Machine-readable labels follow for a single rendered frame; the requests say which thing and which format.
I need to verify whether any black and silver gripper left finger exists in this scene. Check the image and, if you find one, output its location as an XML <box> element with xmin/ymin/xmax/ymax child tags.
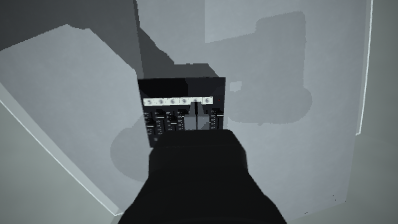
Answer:
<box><xmin>184</xmin><ymin>102</ymin><xmax>197</xmax><ymax>130</ymax></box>

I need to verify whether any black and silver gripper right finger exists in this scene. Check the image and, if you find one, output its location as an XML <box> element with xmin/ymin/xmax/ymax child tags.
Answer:
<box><xmin>196</xmin><ymin>102</ymin><xmax>210</xmax><ymax>130</ymax></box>

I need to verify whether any black lighting desk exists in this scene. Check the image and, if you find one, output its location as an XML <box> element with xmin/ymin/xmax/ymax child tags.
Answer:
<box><xmin>137</xmin><ymin>77</ymin><xmax>226</xmax><ymax>148</ymax></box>

